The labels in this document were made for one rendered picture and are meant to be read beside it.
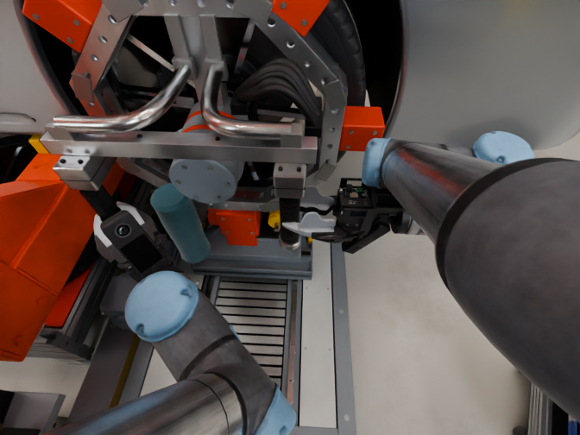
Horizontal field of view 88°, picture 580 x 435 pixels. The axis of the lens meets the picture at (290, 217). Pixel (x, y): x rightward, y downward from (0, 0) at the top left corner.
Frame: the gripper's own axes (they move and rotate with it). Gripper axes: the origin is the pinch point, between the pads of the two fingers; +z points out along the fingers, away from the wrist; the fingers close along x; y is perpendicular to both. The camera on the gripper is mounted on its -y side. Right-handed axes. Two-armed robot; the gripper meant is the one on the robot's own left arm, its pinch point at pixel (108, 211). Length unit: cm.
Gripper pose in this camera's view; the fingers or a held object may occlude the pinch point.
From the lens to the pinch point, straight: 65.8
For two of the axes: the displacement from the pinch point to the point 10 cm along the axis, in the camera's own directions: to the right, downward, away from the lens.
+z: -6.9, -5.8, 4.3
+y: 0.4, 5.7, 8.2
